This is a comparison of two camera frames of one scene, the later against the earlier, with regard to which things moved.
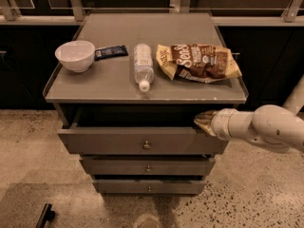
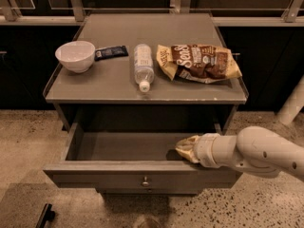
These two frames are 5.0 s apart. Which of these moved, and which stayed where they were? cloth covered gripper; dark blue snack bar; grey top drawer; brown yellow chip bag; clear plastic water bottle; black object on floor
Moved: cloth covered gripper; grey top drawer
Stayed: black object on floor; clear plastic water bottle; brown yellow chip bag; dark blue snack bar
